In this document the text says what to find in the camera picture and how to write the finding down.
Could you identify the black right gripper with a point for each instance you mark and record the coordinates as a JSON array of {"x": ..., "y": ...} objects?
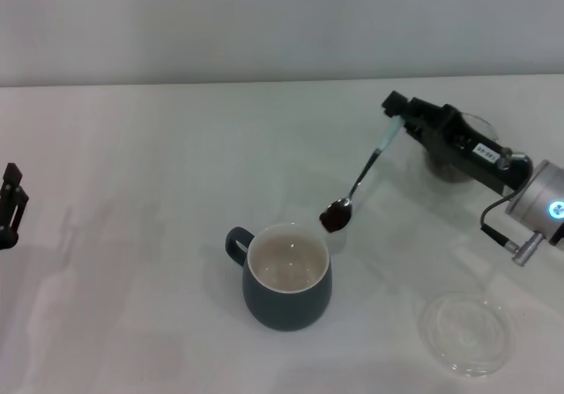
[{"x": 458, "y": 143}]

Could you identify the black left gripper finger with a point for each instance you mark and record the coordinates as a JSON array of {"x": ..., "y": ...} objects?
[{"x": 11, "y": 204}]

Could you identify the small portion of coffee beans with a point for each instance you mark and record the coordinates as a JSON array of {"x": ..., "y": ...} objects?
[{"x": 335, "y": 220}]

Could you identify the dark teal ceramic mug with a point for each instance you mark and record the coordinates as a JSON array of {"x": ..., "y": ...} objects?
[{"x": 286, "y": 310}]

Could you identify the clear glass saucer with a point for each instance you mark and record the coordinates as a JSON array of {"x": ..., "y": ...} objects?
[
  {"x": 418, "y": 173},
  {"x": 467, "y": 336}
]

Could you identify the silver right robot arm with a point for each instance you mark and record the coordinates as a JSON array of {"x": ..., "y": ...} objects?
[{"x": 537, "y": 200}]

